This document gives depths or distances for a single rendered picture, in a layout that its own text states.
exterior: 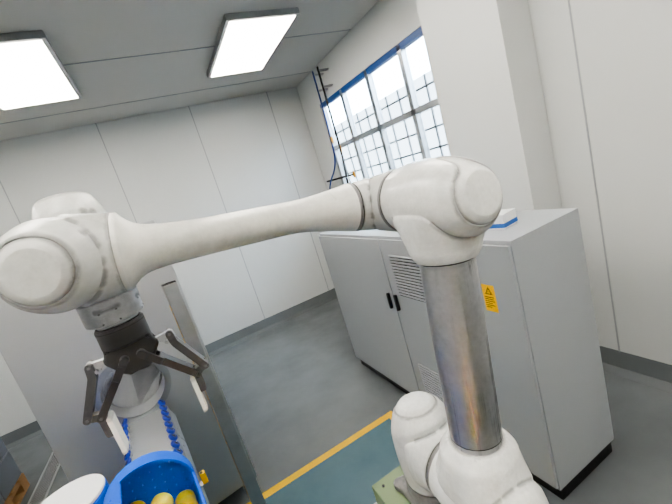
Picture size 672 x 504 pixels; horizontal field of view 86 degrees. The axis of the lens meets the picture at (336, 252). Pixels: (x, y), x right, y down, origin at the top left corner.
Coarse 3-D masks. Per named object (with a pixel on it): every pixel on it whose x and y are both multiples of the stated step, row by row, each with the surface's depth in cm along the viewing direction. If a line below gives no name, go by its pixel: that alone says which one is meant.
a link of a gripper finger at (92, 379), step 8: (88, 368) 57; (88, 376) 58; (96, 376) 59; (88, 384) 58; (96, 384) 59; (88, 392) 58; (96, 392) 60; (88, 400) 58; (88, 408) 58; (88, 416) 58; (88, 424) 58
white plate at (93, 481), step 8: (80, 480) 153; (88, 480) 151; (96, 480) 150; (104, 480) 149; (64, 488) 151; (72, 488) 149; (80, 488) 148; (88, 488) 146; (96, 488) 145; (56, 496) 147; (64, 496) 146; (72, 496) 144; (80, 496) 143; (88, 496) 141; (96, 496) 140
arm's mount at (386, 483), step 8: (392, 472) 105; (400, 472) 104; (384, 480) 103; (392, 480) 102; (376, 488) 102; (384, 488) 101; (392, 488) 100; (376, 496) 102; (384, 496) 98; (392, 496) 98; (400, 496) 97
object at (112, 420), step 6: (108, 414) 61; (114, 414) 61; (108, 420) 59; (114, 420) 60; (114, 426) 60; (120, 426) 62; (114, 432) 59; (120, 432) 61; (120, 438) 60; (126, 438) 62; (120, 444) 60; (126, 444) 61; (126, 450) 60
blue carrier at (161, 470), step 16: (128, 464) 120; (144, 464) 118; (160, 464) 126; (176, 464) 128; (128, 480) 120; (144, 480) 123; (160, 480) 126; (176, 480) 128; (192, 480) 131; (112, 496) 111; (128, 496) 121; (144, 496) 123; (176, 496) 128
